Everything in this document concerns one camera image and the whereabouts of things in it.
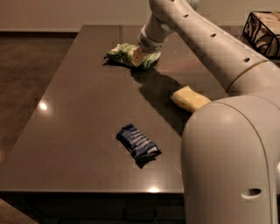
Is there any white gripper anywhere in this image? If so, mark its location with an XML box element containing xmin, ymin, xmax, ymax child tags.
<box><xmin>131</xmin><ymin>25</ymin><xmax>165</xmax><ymax>67</ymax></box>

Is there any green jalapeno chip bag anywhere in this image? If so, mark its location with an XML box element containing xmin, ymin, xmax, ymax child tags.
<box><xmin>104</xmin><ymin>43</ymin><xmax>161</xmax><ymax>69</ymax></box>

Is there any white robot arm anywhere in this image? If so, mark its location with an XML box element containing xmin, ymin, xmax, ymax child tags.
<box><xmin>138</xmin><ymin>0</ymin><xmax>280</xmax><ymax>224</ymax></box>

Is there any blue rxbar blueberry bar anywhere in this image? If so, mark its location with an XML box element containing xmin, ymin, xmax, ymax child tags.
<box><xmin>116</xmin><ymin>124</ymin><xmax>161</xmax><ymax>160</ymax></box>

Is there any yellow sponge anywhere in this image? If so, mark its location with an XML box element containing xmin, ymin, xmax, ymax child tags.
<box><xmin>171</xmin><ymin>86</ymin><xmax>211</xmax><ymax>113</ymax></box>

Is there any black wire basket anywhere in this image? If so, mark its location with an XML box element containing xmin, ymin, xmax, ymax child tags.
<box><xmin>241</xmin><ymin>10</ymin><xmax>280</xmax><ymax>60</ymax></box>

